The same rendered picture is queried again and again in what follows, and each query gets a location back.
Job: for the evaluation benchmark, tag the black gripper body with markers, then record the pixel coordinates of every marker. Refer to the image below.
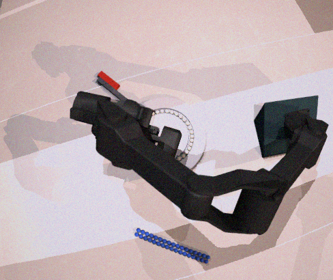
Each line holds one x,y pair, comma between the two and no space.
168,140

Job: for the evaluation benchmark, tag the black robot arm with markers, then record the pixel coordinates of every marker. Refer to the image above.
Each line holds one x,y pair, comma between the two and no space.
120,139

